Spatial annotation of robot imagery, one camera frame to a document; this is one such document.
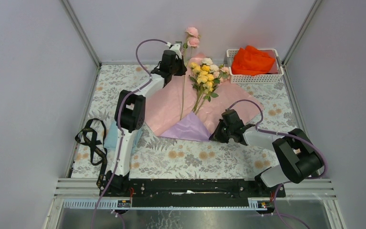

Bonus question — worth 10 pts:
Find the pink fake flower stem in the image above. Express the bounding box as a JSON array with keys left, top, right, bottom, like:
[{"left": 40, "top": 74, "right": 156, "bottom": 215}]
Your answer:
[
  {"left": 179, "top": 27, "right": 201, "bottom": 120},
  {"left": 213, "top": 65, "right": 231, "bottom": 83}
]

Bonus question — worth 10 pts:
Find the yellow fake flower stem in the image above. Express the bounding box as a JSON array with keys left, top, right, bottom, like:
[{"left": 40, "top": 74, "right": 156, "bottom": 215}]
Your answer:
[{"left": 189, "top": 62, "right": 220, "bottom": 114}]

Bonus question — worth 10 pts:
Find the white fake flower stem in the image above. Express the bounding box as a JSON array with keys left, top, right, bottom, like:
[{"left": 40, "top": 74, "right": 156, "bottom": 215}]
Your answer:
[{"left": 200, "top": 58, "right": 220, "bottom": 78}]

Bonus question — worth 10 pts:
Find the pink purple wrapping paper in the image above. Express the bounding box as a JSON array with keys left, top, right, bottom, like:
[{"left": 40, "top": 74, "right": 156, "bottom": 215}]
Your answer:
[{"left": 145, "top": 68, "right": 264, "bottom": 141}]

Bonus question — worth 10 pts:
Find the black printed ribbon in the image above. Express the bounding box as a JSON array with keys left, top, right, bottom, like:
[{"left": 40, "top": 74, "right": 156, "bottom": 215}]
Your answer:
[{"left": 74, "top": 118, "right": 108, "bottom": 190}]

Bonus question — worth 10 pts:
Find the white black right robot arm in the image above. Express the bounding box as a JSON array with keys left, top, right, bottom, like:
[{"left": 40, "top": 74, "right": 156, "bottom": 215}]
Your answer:
[{"left": 209, "top": 109, "right": 325, "bottom": 197}]

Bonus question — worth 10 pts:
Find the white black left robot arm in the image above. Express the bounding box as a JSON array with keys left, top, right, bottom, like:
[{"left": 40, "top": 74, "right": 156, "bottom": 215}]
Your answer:
[{"left": 103, "top": 49, "right": 187, "bottom": 196}]

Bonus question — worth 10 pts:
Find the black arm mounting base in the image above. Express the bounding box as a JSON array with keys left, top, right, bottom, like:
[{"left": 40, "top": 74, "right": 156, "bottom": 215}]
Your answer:
[{"left": 100, "top": 178, "right": 286, "bottom": 208}]

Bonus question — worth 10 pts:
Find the white perforated plastic basket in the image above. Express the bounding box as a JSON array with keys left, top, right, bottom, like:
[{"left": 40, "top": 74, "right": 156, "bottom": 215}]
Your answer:
[{"left": 226, "top": 48, "right": 284, "bottom": 84}]

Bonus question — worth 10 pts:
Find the orange cloth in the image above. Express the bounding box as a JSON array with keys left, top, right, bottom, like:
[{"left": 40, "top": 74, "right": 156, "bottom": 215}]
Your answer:
[{"left": 231, "top": 45, "right": 275, "bottom": 76}]

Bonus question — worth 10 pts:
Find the light blue towel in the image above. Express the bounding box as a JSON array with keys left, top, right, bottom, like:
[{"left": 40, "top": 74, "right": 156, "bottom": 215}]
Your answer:
[{"left": 104, "top": 121, "right": 142, "bottom": 154}]

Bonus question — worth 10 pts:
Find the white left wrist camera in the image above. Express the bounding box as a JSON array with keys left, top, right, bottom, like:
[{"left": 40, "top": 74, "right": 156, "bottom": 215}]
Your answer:
[{"left": 169, "top": 43, "right": 183, "bottom": 60}]

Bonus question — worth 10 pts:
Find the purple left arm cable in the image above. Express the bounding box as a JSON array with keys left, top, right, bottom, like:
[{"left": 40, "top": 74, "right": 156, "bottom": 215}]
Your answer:
[{"left": 90, "top": 39, "right": 173, "bottom": 229}]

